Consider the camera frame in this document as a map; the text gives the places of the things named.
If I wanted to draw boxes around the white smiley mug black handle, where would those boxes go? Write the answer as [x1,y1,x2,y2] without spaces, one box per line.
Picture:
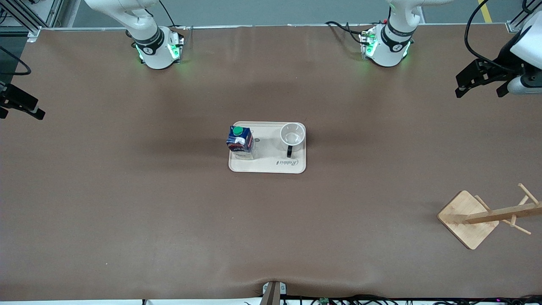
[279,122,306,158]

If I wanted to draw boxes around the blue milk carton green cap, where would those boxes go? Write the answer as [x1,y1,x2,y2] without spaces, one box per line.
[226,124,256,161]

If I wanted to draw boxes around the wooden cup rack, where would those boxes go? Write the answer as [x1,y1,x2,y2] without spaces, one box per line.
[437,183,542,250]

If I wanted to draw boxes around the beige plastic tray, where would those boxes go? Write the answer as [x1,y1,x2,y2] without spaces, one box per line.
[228,122,307,174]

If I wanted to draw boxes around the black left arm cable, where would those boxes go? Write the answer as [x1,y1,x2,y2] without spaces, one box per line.
[465,0,525,73]

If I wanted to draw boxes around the aluminium frame profile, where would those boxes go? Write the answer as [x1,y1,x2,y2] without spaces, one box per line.
[505,0,542,33]
[0,0,64,42]

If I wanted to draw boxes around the black base power cables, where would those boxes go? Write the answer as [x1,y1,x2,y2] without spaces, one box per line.
[325,21,365,45]

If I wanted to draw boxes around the black base cable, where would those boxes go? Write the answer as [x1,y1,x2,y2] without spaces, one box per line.
[158,0,194,43]

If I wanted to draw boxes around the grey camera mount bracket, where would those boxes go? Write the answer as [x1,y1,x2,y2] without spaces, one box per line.
[260,281,288,305]

